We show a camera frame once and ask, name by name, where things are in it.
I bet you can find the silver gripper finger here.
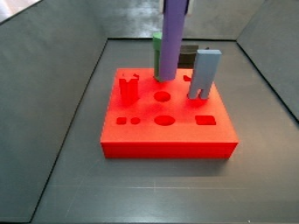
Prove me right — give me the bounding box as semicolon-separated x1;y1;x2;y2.
187;0;193;15
159;0;164;13

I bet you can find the purple round peg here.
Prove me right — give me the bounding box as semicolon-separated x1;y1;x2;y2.
159;0;189;81

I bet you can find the red peg board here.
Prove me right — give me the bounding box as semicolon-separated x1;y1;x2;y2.
100;68;239;158

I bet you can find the green triangular peg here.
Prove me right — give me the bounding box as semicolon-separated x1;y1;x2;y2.
153;32;163;81

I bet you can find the black peg holder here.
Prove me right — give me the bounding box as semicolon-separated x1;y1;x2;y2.
177;45;199;68

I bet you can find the light blue arch peg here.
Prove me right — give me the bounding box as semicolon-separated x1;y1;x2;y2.
188;50;221;100

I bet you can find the red star peg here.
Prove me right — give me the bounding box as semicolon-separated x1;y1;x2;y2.
119;73;139;104

